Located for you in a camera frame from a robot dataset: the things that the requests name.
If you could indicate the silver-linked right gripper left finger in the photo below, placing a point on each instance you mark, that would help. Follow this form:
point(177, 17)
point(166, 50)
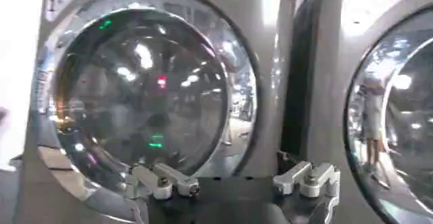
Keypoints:
point(169, 178)

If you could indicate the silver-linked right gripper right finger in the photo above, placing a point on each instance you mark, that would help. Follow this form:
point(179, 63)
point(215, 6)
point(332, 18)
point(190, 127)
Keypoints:
point(313, 178)

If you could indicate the round glass dryer door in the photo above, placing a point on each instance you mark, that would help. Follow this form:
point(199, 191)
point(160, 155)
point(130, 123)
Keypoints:
point(395, 117)
point(145, 93)

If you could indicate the grey dryer with label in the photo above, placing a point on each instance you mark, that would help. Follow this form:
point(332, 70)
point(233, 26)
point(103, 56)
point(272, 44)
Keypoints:
point(267, 76)
point(335, 76)

